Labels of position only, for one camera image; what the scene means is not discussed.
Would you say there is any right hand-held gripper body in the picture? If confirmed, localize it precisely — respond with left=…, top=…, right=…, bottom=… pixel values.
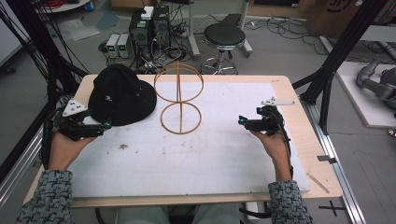
left=247, top=96, right=296, bottom=136

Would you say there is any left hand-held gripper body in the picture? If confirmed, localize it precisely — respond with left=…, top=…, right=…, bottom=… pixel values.
left=54, top=98, right=106, bottom=142

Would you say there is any black bucket hat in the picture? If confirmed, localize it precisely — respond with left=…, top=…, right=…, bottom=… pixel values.
left=87, top=63, right=158, bottom=127

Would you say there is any wooden hat stand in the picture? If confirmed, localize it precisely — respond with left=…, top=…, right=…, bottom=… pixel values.
left=153, top=61, right=205, bottom=135

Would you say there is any person's right hand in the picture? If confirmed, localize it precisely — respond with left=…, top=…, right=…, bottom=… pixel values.
left=249, top=129, right=292, bottom=182

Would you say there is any person's left hand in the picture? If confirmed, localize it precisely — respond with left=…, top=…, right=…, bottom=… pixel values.
left=49, top=132, right=96, bottom=172

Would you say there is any white foam mat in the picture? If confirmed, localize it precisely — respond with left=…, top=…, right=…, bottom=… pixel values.
left=67, top=81, right=311, bottom=199

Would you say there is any grey tape piece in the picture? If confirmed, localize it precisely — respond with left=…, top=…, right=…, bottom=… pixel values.
left=317, top=154, right=338, bottom=165

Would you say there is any thin wooden stick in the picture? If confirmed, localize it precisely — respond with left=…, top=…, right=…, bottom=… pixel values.
left=305, top=172, right=331, bottom=195

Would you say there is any grey power supply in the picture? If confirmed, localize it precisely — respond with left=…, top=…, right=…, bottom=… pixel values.
left=117, top=33, right=132, bottom=59
left=105, top=33, right=121, bottom=58

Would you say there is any black round stool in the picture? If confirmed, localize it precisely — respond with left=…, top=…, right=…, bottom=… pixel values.
left=200, top=22, right=248, bottom=76

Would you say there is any white table leg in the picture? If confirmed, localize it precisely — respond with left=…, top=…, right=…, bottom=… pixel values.
left=238, top=0, right=254, bottom=59
left=186, top=0, right=201, bottom=61

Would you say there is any white platform board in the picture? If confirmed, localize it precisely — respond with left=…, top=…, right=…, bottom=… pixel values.
left=335, top=61, right=396, bottom=129

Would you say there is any black computer tower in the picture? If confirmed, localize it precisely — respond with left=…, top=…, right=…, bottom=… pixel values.
left=151, top=5, right=172, bottom=49
left=128, top=12, right=154, bottom=62

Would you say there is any clear plastic sheet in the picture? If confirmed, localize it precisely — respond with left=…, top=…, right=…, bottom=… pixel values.
left=58, top=18, right=101, bottom=42

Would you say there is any black tape cross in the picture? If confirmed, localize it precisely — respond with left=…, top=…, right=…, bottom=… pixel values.
left=318, top=200, right=347, bottom=217

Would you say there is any white box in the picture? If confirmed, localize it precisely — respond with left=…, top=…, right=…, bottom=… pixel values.
left=140, top=6, right=155, bottom=21

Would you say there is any cardboard box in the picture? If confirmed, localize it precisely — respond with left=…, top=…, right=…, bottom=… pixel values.
left=305, top=0, right=396, bottom=39

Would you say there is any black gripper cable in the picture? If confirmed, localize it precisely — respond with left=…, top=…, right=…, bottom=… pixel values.
left=41, top=107, right=64, bottom=171
left=271, top=110, right=294, bottom=180

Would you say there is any aluminium rail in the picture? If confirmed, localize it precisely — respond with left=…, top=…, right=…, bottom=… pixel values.
left=0, top=124, right=45, bottom=208
left=299, top=94, right=368, bottom=224

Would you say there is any bundle of floor cables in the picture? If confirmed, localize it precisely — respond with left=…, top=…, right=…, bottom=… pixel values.
left=245, top=15, right=330, bottom=56

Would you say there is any black metal frame post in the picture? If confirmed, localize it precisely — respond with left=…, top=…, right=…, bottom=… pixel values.
left=291, top=0, right=391, bottom=135
left=0, top=0, right=90, bottom=185

